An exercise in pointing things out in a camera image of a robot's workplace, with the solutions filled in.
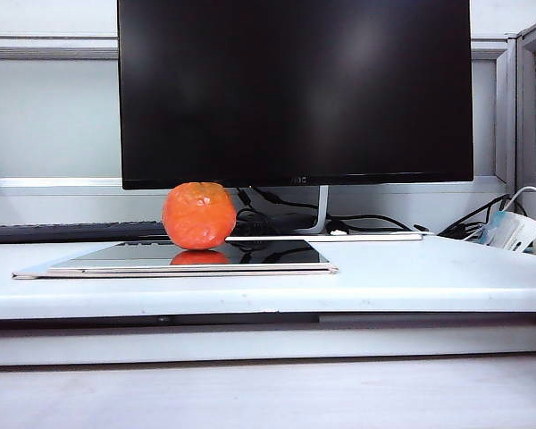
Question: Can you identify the white box with blue label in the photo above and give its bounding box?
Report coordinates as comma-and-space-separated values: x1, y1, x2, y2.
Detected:
477, 209, 536, 254

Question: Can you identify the orange fruit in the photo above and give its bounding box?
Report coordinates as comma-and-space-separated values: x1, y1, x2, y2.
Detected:
161, 181, 239, 252

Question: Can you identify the black monitor cable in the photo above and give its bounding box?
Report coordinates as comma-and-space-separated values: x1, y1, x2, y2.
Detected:
236, 186, 417, 235

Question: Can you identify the square mirror with white frame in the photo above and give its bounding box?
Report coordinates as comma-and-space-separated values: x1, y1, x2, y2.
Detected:
11, 238, 340, 281

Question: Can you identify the white charger cable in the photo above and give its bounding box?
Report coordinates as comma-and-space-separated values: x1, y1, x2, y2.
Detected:
500, 185, 536, 224

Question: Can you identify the black monitor with silver stand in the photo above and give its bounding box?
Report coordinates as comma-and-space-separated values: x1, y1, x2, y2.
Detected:
116, 0, 475, 243

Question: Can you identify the grey aluminium partition frame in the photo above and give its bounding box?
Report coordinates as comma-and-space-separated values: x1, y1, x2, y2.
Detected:
0, 24, 536, 198

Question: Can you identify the black cable bundle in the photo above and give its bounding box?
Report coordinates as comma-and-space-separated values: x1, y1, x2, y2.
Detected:
436, 193, 512, 241

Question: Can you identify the black keyboard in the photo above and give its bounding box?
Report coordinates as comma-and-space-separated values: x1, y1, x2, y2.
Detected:
0, 220, 172, 245

